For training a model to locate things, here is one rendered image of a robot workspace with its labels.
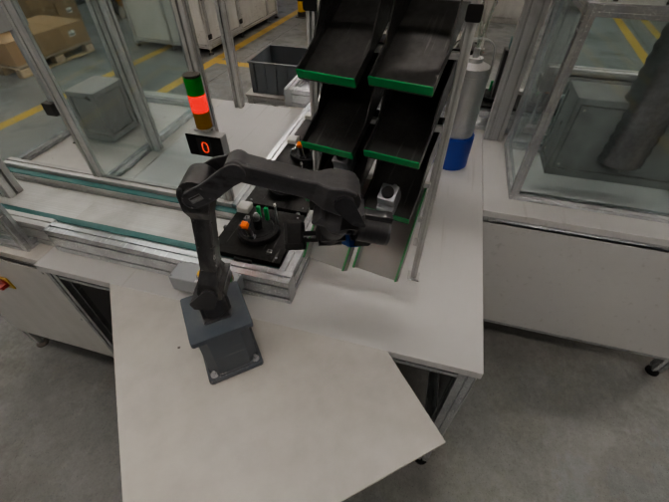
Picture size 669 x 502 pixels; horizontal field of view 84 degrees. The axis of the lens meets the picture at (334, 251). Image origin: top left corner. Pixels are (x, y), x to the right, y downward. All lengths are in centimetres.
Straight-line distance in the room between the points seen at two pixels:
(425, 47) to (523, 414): 172
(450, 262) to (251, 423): 81
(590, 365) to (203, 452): 198
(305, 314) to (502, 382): 129
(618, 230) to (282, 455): 143
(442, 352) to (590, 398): 131
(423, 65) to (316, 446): 87
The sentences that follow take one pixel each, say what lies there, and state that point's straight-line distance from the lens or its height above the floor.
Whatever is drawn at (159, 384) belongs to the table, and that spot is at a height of 86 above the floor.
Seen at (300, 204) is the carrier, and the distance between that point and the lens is 135.
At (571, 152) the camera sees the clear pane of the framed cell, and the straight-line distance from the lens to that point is 166.
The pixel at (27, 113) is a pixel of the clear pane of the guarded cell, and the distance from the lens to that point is 232.
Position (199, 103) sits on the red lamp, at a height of 134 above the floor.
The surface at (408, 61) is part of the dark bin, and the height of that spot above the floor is 154.
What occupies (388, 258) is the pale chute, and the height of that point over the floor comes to 103.
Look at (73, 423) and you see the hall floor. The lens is 227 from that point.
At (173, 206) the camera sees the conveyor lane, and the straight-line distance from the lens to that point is 155.
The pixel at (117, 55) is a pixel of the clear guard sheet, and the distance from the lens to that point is 139.
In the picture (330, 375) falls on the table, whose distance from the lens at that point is 105.
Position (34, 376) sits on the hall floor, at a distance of 253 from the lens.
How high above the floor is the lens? 180
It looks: 45 degrees down
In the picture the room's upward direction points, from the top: straight up
